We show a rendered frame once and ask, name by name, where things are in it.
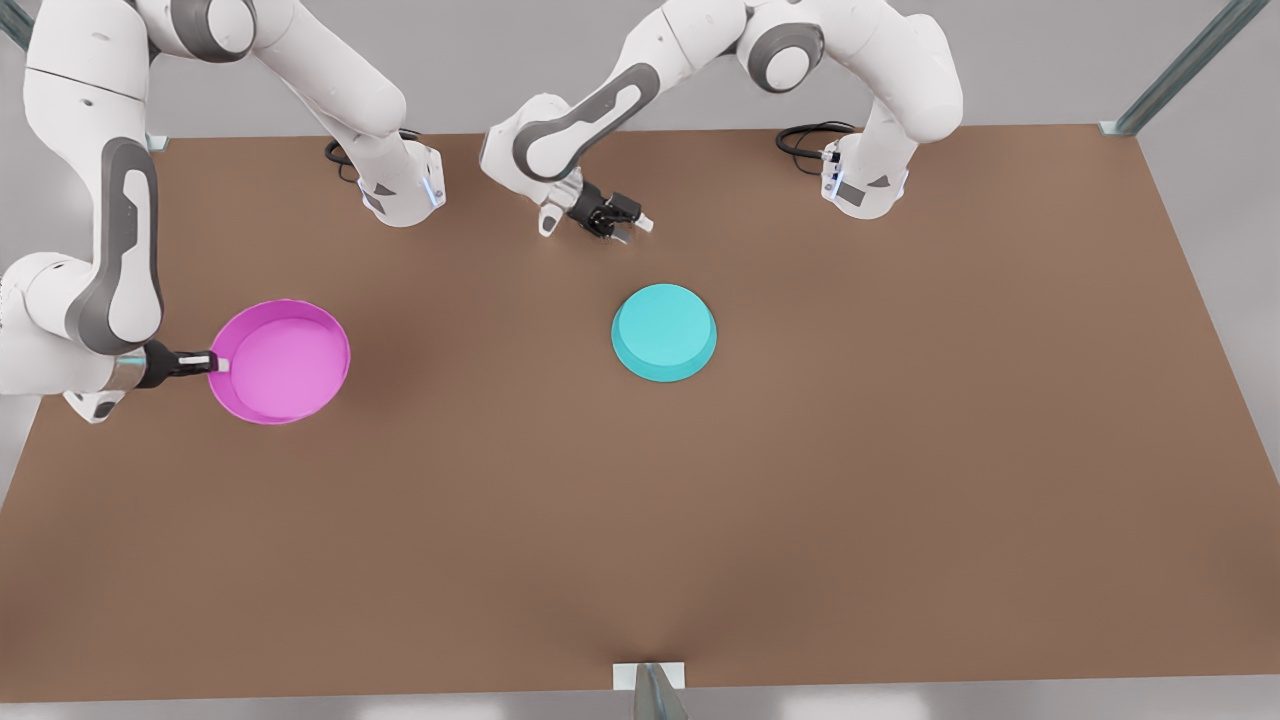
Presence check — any pink plate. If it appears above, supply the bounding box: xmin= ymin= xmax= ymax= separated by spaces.
xmin=208 ymin=299 xmax=352 ymax=426

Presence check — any blue plate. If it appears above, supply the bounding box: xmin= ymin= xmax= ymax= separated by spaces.
xmin=611 ymin=283 xmax=718 ymax=383

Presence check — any black cable loop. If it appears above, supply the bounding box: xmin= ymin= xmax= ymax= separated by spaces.
xmin=776 ymin=121 xmax=859 ymax=162
xmin=324 ymin=128 xmax=424 ymax=185

